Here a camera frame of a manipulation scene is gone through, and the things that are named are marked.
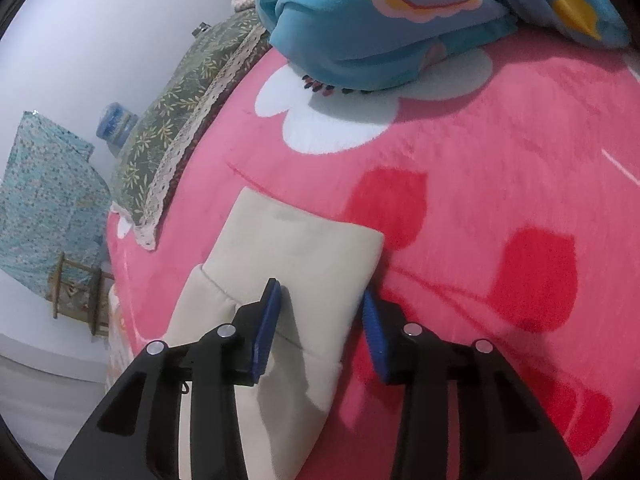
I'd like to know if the blue printed blanket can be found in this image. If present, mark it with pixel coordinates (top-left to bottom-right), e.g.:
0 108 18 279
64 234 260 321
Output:
256 0 632 96

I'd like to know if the pink floral blanket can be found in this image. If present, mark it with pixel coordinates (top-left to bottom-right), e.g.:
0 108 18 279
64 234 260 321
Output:
105 35 640 480

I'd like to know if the blue patterned wall cloth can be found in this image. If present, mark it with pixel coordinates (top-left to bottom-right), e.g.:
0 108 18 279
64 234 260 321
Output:
0 110 112 291

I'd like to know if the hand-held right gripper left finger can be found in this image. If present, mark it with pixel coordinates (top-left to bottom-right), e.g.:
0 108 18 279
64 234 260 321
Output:
52 277 283 480

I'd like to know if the green leaf-print pillow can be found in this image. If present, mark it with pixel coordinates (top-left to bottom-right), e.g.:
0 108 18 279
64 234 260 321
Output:
109 10 273 251

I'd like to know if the wooden chair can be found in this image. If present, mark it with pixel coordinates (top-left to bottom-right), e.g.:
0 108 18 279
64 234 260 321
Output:
47 252 116 338

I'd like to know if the blue water bottle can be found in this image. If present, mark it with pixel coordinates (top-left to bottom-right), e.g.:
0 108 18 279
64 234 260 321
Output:
96 102 140 158

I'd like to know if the cream zip jacket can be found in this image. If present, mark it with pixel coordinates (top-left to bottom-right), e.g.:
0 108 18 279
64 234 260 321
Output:
162 187 386 480

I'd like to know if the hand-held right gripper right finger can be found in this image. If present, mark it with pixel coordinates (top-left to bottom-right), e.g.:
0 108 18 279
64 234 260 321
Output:
362 287 583 480

